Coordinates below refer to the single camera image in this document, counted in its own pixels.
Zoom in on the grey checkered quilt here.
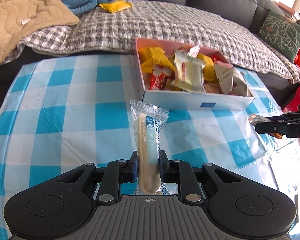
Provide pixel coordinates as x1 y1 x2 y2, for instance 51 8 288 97
5 0 300 83

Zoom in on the large yellow snack pack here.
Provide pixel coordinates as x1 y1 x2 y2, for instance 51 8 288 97
197 53 217 83

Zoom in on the beige fleece jacket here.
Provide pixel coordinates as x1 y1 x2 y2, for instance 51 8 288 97
0 0 79 65

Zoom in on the white nut kernels packet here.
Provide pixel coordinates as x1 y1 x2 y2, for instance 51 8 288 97
214 63 249 97

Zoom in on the yellow pillow snack pack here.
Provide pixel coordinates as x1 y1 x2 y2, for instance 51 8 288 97
138 47 175 74

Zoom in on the blue checkered tablecloth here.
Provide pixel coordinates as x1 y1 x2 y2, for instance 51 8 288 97
0 55 284 239

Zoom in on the orange white snack packet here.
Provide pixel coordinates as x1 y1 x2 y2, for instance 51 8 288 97
248 113 283 139

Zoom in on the yellow snack on sofa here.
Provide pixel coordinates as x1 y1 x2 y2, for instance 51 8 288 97
99 0 133 13

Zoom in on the green embroidered cushion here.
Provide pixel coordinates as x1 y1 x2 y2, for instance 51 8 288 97
258 10 300 63

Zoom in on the cream white cake packet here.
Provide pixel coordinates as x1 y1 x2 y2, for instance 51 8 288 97
172 50 205 93

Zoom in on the pink rice cracker pack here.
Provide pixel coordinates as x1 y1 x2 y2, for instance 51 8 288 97
204 82 223 94

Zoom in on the white cream roll packet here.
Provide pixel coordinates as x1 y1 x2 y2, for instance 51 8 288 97
130 100 169 195

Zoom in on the dark red candy packet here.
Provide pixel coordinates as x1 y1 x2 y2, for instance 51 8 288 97
149 64 174 90

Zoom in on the silver pink open box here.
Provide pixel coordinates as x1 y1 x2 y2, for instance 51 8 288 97
135 38 254 111

